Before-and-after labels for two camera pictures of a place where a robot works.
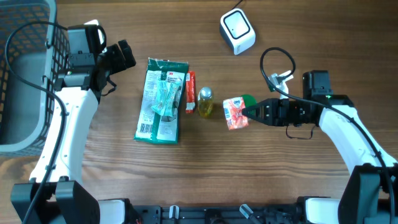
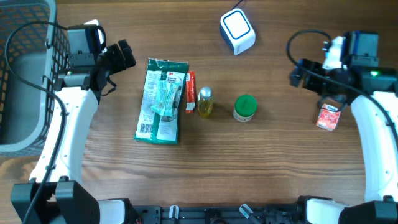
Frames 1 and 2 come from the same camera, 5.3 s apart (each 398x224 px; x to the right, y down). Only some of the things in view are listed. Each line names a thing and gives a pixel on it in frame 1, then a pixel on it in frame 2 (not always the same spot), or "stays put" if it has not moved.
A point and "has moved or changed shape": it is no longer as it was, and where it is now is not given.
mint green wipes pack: x=166 y=96 stays put
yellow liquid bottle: x=206 y=102 stays put
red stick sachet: x=190 y=104 stays put
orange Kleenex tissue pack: x=232 y=109 has moved or changed shape
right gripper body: x=291 y=111 to x=318 y=84
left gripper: x=117 y=64 stays put
